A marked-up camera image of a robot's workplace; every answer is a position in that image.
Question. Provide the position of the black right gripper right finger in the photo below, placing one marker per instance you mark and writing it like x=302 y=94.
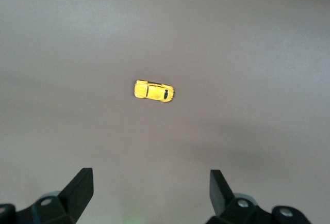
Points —
x=219 y=195

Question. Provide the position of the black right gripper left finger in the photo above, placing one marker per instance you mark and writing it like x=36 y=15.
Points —
x=77 y=190

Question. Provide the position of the yellow beetle toy car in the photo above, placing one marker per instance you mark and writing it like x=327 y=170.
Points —
x=154 y=92

